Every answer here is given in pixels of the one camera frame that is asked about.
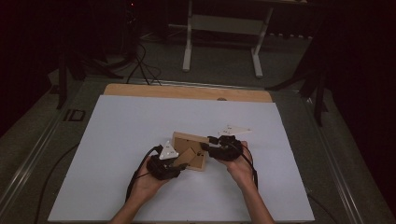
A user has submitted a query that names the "black floor cable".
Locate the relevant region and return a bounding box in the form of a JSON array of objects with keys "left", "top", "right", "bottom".
[
  {"left": 33, "top": 143, "right": 80, "bottom": 224},
  {"left": 306, "top": 192, "right": 339, "bottom": 224}
]

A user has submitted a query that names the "black floor stand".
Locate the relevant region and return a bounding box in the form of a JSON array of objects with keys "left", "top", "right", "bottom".
[
  {"left": 55, "top": 50, "right": 125, "bottom": 110},
  {"left": 265, "top": 62, "right": 330, "bottom": 127}
]

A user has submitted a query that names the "white metal desk frame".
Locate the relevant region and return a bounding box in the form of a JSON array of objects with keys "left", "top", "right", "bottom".
[{"left": 181, "top": 0, "right": 309, "bottom": 78}]

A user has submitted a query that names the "wooden block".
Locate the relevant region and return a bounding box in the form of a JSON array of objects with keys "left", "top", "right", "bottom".
[{"left": 171, "top": 131, "right": 210, "bottom": 172}]

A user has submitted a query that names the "bundle of black floor cables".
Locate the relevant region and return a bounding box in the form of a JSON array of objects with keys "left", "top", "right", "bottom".
[{"left": 125, "top": 40, "right": 163, "bottom": 87}]

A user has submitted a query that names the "black floor socket box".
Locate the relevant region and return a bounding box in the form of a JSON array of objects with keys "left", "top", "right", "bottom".
[{"left": 64, "top": 108, "right": 87, "bottom": 123}]

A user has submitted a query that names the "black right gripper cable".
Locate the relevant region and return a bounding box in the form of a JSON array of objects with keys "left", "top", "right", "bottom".
[{"left": 239, "top": 146, "right": 260, "bottom": 190}]

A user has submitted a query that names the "person's left hand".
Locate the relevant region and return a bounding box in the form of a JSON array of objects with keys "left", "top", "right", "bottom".
[{"left": 130, "top": 156, "right": 171, "bottom": 202}]

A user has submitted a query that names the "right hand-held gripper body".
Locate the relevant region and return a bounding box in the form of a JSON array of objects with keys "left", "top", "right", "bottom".
[{"left": 207, "top": 124, "right": 252, "bottom": 162}]

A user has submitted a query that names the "white table cover sheet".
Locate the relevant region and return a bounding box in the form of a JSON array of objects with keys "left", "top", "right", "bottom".
[{"left": 48, "top": 94, "right": 316, "bottom": 223}]

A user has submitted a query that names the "metal floor rail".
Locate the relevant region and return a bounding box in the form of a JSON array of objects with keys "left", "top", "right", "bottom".
[
  {"left": 300, "top": 96, "right": 365, "bottom": 224},
  {"left": 0, "top": 102, "right": 68, "bottom": 216}
]

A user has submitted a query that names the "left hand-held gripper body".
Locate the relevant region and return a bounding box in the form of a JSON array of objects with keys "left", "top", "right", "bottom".
[{"left": 146, "top": 140, "right": 180, "bottom": 181}]

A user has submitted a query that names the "person's right hand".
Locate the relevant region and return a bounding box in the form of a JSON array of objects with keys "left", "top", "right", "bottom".
[{"left": 223, "top": 141, "right": 256, "bottom": 188}]

